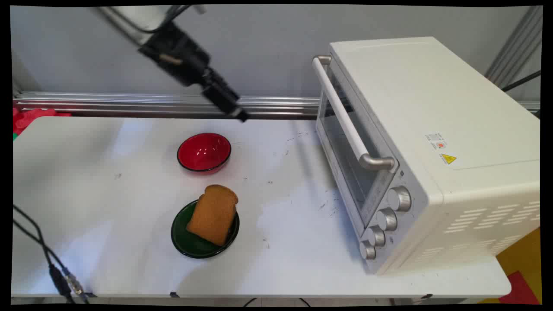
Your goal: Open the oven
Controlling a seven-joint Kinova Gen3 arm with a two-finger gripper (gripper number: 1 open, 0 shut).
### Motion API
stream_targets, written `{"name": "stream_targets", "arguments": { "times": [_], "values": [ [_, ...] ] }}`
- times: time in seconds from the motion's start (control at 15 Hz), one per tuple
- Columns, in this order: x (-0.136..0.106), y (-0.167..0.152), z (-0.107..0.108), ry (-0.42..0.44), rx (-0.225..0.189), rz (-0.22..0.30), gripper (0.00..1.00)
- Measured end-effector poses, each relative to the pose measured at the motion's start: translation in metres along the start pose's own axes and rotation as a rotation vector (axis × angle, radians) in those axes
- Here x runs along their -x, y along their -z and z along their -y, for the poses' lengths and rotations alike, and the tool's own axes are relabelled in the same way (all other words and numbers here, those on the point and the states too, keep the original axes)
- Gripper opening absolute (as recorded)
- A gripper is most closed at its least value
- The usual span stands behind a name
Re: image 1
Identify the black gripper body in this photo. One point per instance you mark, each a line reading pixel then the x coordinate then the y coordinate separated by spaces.
pixel 177 54

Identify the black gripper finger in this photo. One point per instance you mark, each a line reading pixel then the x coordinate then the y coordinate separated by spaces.
pixel 222 106
pixel 227 93

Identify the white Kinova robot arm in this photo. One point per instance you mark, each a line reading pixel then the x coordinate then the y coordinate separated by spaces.
pixel 129 17

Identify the red bowl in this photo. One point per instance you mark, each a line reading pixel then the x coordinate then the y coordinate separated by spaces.
pixel 204 152

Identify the brown toast slice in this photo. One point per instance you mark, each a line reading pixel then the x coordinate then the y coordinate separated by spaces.
pixel 214 214

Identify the dark green plate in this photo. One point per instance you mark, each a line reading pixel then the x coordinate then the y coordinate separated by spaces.
pixel 185 242

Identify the red cloth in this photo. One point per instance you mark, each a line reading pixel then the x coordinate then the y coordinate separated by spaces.
pixel 30 117

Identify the large silver oven knob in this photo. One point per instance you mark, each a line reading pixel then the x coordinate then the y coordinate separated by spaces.
pixel 398 198

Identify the white toaster oven body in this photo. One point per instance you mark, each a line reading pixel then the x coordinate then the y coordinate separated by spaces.
pixel 432 95

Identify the white label sticker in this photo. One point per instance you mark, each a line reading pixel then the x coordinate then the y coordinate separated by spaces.
pixel 436 141

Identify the yellow warning sticker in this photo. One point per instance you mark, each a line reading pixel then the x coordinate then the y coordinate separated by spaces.
pixel 448 159

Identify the aluminium frame rail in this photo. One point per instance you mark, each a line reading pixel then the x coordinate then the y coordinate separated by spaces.
pixel 86 103

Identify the aluminium frame post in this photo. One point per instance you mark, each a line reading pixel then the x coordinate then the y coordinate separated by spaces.
pixel 516 43

